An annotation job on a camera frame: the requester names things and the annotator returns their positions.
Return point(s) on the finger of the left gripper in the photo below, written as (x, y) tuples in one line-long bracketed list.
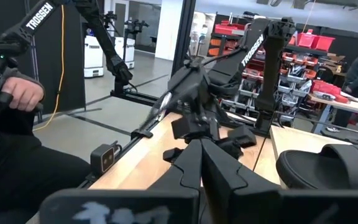
[(242, 137), (194, 129)]

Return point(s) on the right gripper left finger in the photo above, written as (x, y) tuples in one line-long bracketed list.
[(185, 177)]

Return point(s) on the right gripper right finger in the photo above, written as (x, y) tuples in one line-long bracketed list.
[(225, 186)]

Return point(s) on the dark rubber slide sandal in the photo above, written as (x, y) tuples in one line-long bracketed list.
[(306, 168)]

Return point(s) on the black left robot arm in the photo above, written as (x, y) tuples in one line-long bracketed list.
[(275, 77)]

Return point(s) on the black robot arm on stand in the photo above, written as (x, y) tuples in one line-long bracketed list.
[(135, 26)]

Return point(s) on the black clamp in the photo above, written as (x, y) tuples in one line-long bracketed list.
[(141, 134)]

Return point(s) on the black base bar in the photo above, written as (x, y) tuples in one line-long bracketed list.
[(135, 98)]

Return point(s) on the red storage bins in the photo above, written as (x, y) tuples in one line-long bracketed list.
[(225, 29), (322, 43)]

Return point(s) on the storage rack with bins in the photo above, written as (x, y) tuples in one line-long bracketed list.
[(297, 93)]

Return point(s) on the white mobile cabinet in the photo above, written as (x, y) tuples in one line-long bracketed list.
[(130, 46), (93, 56)]

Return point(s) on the red parts tray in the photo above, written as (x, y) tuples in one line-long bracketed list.
[(325, 88)]

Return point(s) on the wooden workbench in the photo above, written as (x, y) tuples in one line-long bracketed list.
[(353, 107)]

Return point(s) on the person's hand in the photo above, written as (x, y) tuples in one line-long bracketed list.
[(20, 93)]

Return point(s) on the black rig post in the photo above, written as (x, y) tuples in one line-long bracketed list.
[(185, 31)]

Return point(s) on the black table edge rail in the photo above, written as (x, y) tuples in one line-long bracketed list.
[(129, 148)]

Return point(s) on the black table-level camera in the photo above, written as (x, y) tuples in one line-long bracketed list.
[(99, 160)]

